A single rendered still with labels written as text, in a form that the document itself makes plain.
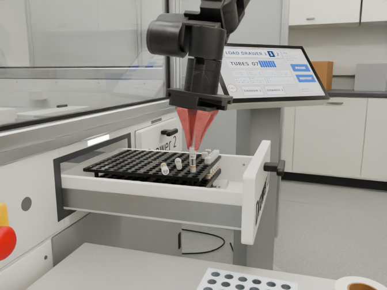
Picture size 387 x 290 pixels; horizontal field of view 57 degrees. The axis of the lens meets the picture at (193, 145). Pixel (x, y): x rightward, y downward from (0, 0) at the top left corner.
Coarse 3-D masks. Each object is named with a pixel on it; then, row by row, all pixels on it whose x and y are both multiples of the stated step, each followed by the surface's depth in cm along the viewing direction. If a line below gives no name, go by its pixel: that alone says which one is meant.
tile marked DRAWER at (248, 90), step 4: (244, 88) 141; (248, 88) 142; (252, 88) 143; (256, 88) 143; (260, 88) 144; (244, 92) 140; (248, 92) 141; (252, 92) 142; (256, 92) 142; (260, 92) 143
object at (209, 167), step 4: (220, 156) 75; (216, 160) 72; (204, 164) 69; (212, 164) 69; (200, 168) 66; (204, 168) 66; (208, 168) 66; (196, 172) 63; (200, 172) 64; (204, 172) 63; (192, 176) 61; (196, 176) 61; (200, 176) 60; (192, 180) 60; (196, 180) 60
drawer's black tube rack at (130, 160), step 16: (112, 160) 72; (128, 160) 72; (144, 160) 72; (160, 160) 72; (96, 176) 66; (112, 176) 71; (128, 176) 71; (144, 176) 62; (160, 176) 61; (176, 176) 61
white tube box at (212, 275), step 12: (204, 276) 49; (216, 276) 50; (228, 276) 50; (240, 276) 49; (252, 276) 49; (204, 288) 47; (216, 288) 46; (228, 288) 46; (240, 288) 47; (252, 288) 47; (264, 288) 46; (276, 288) 46; (288, 288) 47
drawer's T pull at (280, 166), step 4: (280, 160) 67; (264, 164) 64; (268, 164) 64; (272, 164) 64; (276, 164) 64; (280, 164) 64; (284, 164) 65; (264, 168) 64; (268, 168) 63; (272, 168) 63; (276, 168) 63; (280, 168) 61; (276, 172) 61; (280, 172) 61
